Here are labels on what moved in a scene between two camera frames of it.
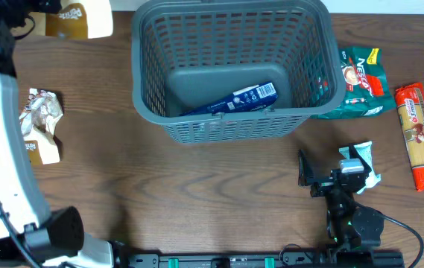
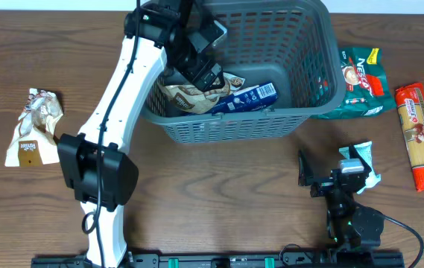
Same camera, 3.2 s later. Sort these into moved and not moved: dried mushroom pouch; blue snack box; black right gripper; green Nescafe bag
Moved: dried mushroom pouch
Not moved: green Nescafe bag; black right gripper; blue snack box
